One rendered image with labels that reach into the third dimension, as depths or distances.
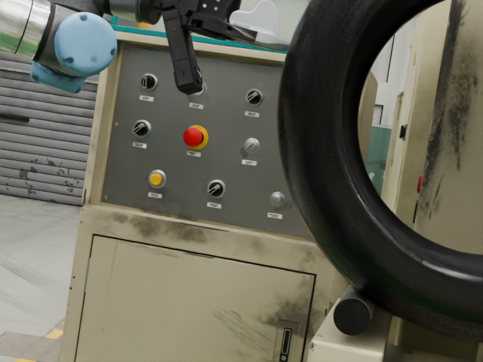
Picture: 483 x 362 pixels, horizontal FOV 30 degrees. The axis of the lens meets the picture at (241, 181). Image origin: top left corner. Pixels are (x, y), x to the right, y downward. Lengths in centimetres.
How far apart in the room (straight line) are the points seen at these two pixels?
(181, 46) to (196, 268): 73
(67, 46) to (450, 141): 64
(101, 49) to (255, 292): 85
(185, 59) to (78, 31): 18
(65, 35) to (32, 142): 936
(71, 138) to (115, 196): 842
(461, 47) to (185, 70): 47
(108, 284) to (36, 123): 858
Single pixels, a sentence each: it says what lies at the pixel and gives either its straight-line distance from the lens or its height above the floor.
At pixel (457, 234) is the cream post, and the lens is 146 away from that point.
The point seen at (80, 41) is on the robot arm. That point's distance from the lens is 110.
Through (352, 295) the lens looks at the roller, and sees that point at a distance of 112.
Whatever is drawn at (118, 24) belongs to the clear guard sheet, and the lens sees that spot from 194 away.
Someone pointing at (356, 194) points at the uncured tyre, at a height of 105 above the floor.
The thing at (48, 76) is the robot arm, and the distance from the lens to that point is 125.
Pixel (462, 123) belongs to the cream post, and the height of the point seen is 117.
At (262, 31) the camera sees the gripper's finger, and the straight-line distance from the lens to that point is 120.
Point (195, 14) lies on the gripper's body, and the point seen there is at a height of 124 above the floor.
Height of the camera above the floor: 110
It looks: 3 degrees down
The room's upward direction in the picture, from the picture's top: 9 degrees clockwise
